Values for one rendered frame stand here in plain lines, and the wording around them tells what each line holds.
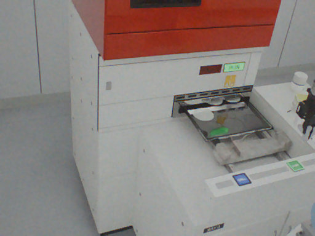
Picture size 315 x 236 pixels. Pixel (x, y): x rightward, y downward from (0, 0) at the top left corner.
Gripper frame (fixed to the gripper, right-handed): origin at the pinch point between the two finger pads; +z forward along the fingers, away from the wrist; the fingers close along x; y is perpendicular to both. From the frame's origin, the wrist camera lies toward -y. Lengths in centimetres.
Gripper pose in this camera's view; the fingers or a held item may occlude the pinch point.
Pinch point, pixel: (307, 139)
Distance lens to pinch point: 161.0
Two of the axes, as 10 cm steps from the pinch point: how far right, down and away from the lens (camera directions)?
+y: -4.2, -5.7, 7.1
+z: -1.4, 8.1, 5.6
